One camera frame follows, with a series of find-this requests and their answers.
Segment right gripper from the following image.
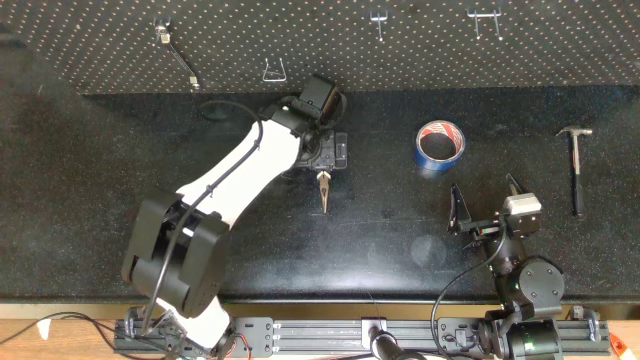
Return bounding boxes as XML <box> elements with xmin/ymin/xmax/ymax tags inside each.
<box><xmin>447</xmin><ymin>172</ymin><xmax>525</xmax><ymax>250</ymax></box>

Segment black and white pliers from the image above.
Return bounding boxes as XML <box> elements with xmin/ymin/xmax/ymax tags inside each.
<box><xmin>316</xmin><ymin>169</ymin><xmax>333</xmax><ymax>215</ymax></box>

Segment wrench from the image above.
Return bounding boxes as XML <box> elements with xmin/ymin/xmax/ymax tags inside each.
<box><xmin>155</xmin><ymin>25</ymin><xmax>202</xmax><ymax>93</ymax></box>

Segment black pegboard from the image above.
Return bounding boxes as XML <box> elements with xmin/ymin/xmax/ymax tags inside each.
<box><xmin>0</xmin><ymin>0</ymin><xmax>640</xmax><ymax>96</ymax></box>

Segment roll of blue tape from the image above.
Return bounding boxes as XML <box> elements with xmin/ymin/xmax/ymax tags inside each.
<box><xmin>414</xmin><ymin>119</ymin><xmax>467</xmax><ymax>174</ymax></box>

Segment hammer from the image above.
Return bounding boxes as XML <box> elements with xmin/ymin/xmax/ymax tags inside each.
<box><xmin>555</xmin><ymin>124</ymin><xmax>594</xmax><ymax>220</ymax></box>

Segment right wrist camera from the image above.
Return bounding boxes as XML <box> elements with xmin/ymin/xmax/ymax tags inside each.
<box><xmin>500</xmin><ymin>191</ymin><xmax>544</xmax><ymax>239</ymax></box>

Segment mounting rail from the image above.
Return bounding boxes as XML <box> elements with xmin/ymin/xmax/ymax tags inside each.
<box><xmin>113</xmin><ymin>314</ymin><xmax>613</xmax><ymax>360</ymax></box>

